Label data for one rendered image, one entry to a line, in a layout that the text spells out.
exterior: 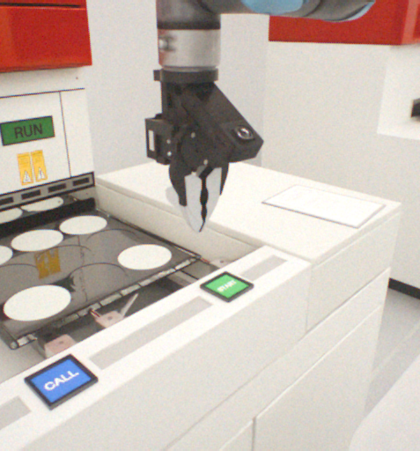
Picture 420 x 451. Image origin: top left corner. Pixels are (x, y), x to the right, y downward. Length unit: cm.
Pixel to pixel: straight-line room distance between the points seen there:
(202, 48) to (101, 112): 240
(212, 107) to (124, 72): 248
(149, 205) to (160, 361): 52
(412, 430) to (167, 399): 33
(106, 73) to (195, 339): 249
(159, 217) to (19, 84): 39
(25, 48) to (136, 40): 210
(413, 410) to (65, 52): 89
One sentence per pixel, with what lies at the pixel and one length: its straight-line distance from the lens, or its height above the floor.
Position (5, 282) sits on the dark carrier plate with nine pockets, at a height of 90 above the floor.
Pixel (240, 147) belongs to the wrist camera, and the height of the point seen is 118.
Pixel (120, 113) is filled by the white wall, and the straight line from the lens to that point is 301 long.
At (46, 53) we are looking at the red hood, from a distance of 101.
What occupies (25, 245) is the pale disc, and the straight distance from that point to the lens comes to 98.
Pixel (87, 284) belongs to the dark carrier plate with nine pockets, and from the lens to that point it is 81.
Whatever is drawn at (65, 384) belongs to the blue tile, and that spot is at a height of 96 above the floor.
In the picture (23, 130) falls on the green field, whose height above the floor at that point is 110.
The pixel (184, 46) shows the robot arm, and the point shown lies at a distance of 54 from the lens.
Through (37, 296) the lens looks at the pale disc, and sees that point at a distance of 80.
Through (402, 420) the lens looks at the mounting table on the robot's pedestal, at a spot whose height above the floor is 82.
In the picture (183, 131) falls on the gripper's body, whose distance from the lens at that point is 55.
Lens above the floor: 130
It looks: 24 degrees down
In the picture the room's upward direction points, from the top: straight up
